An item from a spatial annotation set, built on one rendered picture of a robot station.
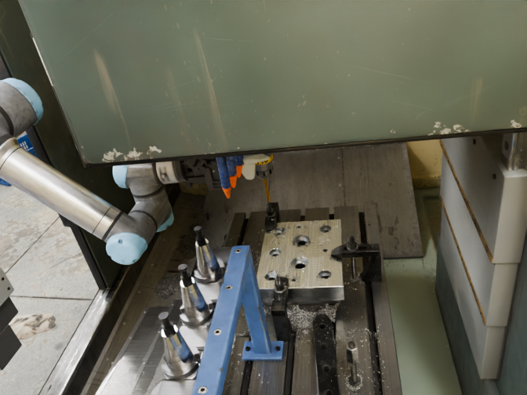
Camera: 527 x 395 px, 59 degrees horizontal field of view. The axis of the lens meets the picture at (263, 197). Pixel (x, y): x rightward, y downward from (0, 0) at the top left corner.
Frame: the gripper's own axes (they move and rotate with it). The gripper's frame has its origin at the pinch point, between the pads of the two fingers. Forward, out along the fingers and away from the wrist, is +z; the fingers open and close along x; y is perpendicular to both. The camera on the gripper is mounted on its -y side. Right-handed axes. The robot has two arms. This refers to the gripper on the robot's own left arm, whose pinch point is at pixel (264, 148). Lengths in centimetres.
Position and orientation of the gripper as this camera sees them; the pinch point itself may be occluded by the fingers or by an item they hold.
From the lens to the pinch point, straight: 101.9
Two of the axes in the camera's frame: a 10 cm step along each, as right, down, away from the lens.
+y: 1.8, 8.3, 5.3
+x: -1.2, 5.5, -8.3
